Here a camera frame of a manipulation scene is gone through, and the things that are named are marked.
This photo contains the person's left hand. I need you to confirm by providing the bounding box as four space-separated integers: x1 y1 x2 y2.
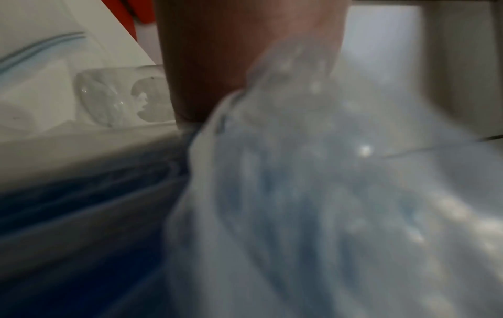
153 0 351 125

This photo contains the large bundle of blue straws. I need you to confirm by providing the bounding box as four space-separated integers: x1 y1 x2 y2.
0 161 190 318

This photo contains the red sofa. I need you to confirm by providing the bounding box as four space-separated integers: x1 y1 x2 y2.
114 0 156 41

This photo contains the clear blue-zip bag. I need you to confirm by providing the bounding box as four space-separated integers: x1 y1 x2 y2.
0 29 89 75

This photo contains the clear plastic bag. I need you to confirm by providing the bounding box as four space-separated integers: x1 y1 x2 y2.
165 37 503 318

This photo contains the clear glass jar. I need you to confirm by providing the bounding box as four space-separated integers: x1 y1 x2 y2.
74 65 176 126

